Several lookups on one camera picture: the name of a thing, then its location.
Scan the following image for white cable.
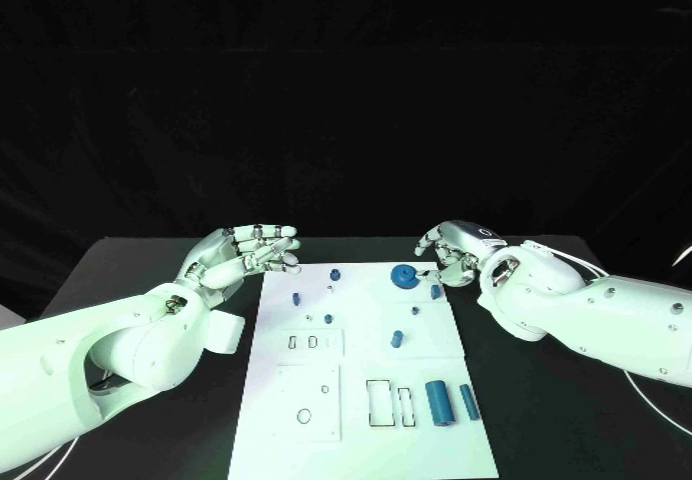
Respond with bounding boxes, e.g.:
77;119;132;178
619;369;692;440
544;248;609;281
10;436;80;480

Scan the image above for thin blue cylinder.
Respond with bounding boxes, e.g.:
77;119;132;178
458;384;481;421

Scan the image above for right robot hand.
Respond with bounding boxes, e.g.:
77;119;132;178
412;220;510;289

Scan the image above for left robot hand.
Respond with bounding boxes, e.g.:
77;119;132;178
174;223;302;304

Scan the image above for white task board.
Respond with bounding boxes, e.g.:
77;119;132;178
226;261;500;480

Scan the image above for blue gear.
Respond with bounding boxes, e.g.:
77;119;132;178
389;263;419;291

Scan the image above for thick blue cylinder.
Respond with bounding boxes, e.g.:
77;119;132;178
423;379;457;428

